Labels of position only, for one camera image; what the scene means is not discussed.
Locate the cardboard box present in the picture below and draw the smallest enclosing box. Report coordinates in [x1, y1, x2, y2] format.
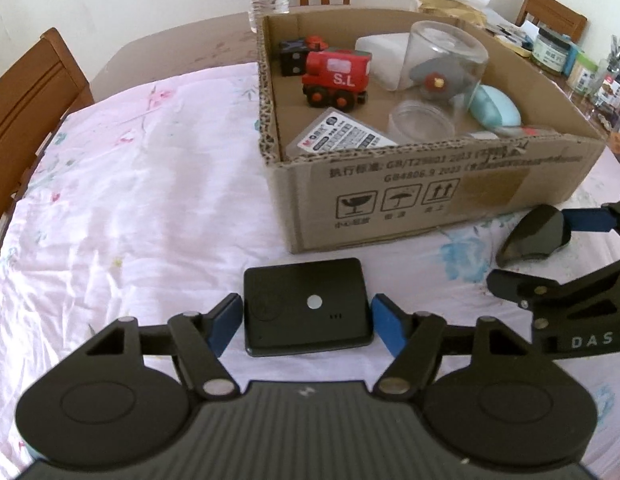
[256, 7, 607, 255]

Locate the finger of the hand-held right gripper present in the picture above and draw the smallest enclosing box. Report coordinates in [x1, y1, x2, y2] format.
[487, 259, 620, 332]
[564, 191, 620, 242]

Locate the pink floral tablecloth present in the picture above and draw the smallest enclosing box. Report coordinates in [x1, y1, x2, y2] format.
[0, 59, 620, 480]

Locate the black computer mouse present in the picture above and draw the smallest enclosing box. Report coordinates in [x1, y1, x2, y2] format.
[495, 204, 573, 267]

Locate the glass jar with dark lid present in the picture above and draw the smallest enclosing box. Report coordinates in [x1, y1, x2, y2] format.
[532, 27, 571, 69]

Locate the clear plastic cylinder container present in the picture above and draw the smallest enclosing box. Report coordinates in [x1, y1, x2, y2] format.
[399, 19, 490, 127]

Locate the black rectangular power bank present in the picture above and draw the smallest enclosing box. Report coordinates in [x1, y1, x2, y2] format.
[243, 257, 375, 359]

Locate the clear plastic jar with label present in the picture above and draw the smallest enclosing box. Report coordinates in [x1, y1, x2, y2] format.
[285, 100, 457, 159]

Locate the light blue oval case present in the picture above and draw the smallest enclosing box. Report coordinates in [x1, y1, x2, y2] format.
[468, 83, 522, 129]

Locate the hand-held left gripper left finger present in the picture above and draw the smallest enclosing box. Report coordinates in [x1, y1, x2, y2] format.
[85, 293, 243, 402]

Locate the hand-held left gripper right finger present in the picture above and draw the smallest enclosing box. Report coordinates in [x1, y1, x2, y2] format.
[370, 293, 534, 397]

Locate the brown paper bag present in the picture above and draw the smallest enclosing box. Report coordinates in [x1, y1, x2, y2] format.
[411, 0, 491, 31]

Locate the grey elephant toy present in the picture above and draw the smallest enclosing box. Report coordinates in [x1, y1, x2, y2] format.
[408, 57, 473, 102]

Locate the green lidded container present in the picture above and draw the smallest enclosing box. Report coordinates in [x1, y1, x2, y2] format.
[566, 49, 599, 94]

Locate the red toy train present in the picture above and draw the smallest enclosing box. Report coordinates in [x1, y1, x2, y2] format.
[300, 48, 373, 112]

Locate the black cube toy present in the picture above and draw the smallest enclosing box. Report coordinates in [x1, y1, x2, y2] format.
[278, 38, 311, 79]

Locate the small jar with red label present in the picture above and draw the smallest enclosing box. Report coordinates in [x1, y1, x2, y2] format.
[594, 72, 620, 109]

